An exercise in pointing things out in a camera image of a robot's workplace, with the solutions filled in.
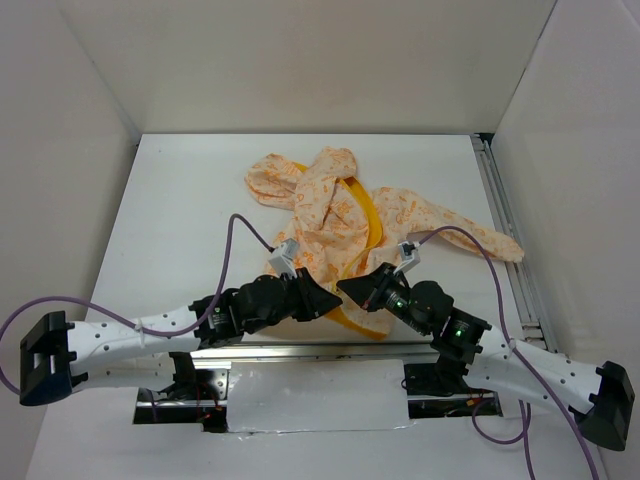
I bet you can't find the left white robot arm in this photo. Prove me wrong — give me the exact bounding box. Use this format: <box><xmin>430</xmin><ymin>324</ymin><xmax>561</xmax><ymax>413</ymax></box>
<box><xmin>19</xmin><ymin>268</ymin><xmax>342</xmax><ymax>406</ymax></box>

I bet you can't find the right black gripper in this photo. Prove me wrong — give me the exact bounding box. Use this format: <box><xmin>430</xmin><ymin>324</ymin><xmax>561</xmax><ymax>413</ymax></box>
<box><xmin>337</xmin><ymin>261</ymin><xmax>431</xmax><ymax>336</ymax></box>

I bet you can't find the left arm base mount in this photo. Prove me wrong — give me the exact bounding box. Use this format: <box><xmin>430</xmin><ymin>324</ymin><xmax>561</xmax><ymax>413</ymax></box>
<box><xmin>133</xmin><ymin>353</ymin><xmax>231</xmax><ymax>433</ymax></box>

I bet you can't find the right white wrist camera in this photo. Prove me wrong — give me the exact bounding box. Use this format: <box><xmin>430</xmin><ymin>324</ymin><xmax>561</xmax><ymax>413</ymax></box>
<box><xmin>394</xmin><ymin>241</ymin><xmax>420</xmax><ymax>275</ymax></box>

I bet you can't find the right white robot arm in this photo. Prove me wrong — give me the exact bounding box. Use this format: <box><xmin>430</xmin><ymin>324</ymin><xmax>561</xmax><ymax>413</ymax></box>
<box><xmin>337</xmin><ymin>263</ymin><xmax>635</xmax><ymax>451</ymax></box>

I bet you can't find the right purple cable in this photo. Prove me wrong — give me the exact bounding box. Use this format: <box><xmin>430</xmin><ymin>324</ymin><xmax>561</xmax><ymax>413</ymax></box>
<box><xmin>409</xmin><ymin>225</ymin><xmax>600</xmax><ymax>480</ymax></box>

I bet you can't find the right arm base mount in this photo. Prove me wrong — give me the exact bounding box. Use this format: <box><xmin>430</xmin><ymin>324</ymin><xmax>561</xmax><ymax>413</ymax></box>
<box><xmin>401</xmin><ymin>363</ymin><xmax>501</xmax><ymax>420</ymax></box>

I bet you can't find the aluminium frame rail front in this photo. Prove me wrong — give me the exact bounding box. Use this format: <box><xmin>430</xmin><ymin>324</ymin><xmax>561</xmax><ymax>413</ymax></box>
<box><xmin>191</xmin><ymin>342</ymin><xmax>438</xmax><ymax>361</ymax></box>

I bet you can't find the aluminium frame rail right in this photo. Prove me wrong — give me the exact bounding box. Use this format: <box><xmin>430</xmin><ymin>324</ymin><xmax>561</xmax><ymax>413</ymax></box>
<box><xmin>470</xmin><ymin>133</ymin><xmax>559</xmax><ymax>353</ymax></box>

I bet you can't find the aluminium frame rail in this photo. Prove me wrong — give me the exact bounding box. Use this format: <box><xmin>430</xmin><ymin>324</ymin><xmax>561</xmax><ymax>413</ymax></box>
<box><xmin>191</xmin><ymin>342</ymin><xmax>438</xmax><ymax>361</ymax></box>
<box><xmin>470</xmin><ymin>133</ymin><xmax>559</xmax><ymax>353</ymax></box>

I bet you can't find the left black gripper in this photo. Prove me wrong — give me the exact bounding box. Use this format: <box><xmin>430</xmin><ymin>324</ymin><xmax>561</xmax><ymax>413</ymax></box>
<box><xmin>244</xmin><ymin>266</ymin><xmax>342</xmax><ymax>334</ymax></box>

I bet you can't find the yellow and patterned jacket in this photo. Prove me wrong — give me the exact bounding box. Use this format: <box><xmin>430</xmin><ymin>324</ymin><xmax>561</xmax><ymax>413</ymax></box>
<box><xmin>242</xmin><ymin>145</ymin><xmax>525</xmax><ymax>342</ymax></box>

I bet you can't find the white cover sheet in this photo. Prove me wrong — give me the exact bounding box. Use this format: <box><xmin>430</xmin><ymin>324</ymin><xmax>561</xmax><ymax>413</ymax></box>
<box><xmin>226</xmin><ymin>359</ymin><xmax>411</xmax><ymax>433</ymax></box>

